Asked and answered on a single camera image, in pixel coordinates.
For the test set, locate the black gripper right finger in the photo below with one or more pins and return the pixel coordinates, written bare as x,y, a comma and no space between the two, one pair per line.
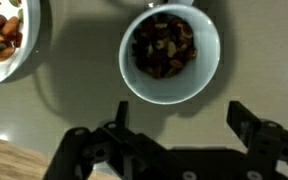
266,142

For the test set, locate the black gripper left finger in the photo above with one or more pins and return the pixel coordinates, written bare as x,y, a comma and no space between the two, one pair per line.
131,156

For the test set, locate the white mug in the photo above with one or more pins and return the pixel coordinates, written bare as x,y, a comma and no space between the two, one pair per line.
169,53

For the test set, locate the white bowl with trail mix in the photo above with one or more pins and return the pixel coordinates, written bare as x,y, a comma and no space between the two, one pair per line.
19,29

